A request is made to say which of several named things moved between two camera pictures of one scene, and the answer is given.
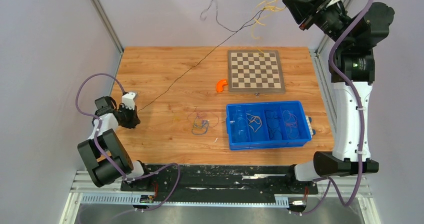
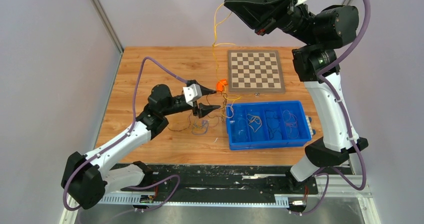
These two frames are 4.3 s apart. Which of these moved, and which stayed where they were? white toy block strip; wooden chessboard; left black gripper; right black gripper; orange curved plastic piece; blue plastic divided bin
Moved: left black gripper; right black gripper
Stayed: wooden chessboard; orange curved plastic piece; white toy block strip; blue plastic divided bin
